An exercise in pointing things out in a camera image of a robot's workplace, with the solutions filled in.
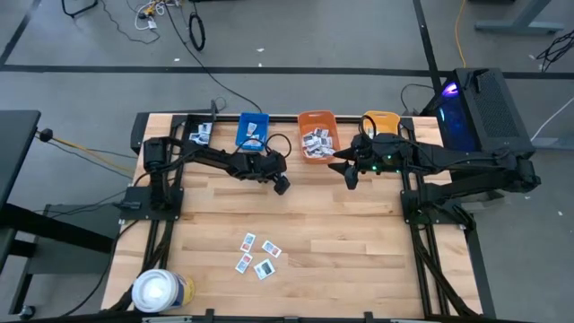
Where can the white packet dark print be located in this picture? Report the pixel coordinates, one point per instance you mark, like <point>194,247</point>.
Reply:
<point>329,151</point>
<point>320,133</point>
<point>322,144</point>
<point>310,152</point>
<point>264,269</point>
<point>308,140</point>
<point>319,154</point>

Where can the black mesh basket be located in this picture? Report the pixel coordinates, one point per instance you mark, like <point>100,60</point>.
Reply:
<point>193,121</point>

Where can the yellow plastic bin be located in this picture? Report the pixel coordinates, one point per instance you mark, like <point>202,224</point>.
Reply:
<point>385,119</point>

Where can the desk with grey legs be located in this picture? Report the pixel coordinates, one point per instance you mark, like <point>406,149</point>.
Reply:
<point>520,25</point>

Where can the black round knob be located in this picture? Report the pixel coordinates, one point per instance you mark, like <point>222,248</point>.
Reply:
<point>46,135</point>

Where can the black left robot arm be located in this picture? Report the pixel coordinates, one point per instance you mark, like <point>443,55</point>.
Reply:
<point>211,157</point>

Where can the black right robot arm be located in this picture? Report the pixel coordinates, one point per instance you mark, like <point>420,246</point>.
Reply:
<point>448,157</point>

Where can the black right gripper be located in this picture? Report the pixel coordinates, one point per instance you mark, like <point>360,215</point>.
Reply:
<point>367,154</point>

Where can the black desk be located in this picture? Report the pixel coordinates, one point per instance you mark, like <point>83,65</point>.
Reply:
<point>15,143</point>

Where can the orange plastic bin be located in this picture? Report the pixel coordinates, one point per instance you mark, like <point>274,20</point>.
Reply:
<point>314,121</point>

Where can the blue plastic bin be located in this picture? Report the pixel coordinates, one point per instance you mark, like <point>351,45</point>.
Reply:
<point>260,121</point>

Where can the white tub yellow label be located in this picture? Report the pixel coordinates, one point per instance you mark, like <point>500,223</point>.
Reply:
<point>154,291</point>

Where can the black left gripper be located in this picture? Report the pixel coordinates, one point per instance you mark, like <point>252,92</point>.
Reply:
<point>273,168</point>

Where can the white packet blue print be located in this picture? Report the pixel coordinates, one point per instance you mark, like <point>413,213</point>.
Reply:
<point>205,136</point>
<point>193,137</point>
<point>206,127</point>
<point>204,142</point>

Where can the black computer tower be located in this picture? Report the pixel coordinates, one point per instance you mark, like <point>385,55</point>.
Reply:
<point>489,116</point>

